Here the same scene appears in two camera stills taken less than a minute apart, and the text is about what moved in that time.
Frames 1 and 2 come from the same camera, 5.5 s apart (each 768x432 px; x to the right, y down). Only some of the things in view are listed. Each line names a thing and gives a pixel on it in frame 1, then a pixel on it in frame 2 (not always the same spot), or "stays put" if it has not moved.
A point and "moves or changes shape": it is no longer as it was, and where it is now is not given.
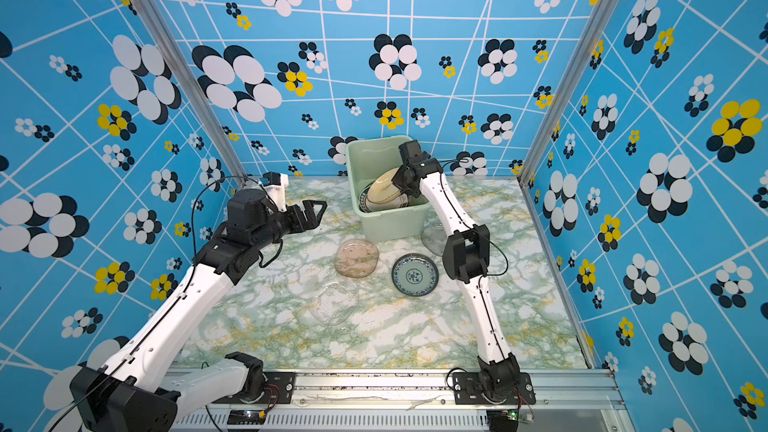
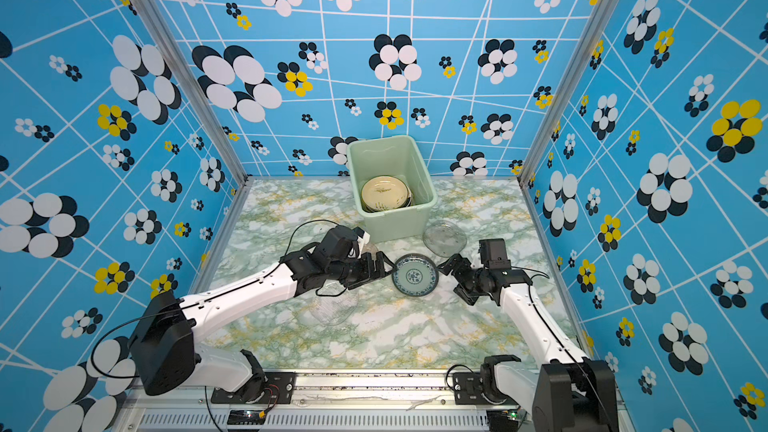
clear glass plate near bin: x=434 y=236 stays put
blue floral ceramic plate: x=415 y=274 stays put
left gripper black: x=311 y=220 → x=370 y=273
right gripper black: x=398 y=179 → x=465 y=264
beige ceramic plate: x=385 y=194 moves or changes shape
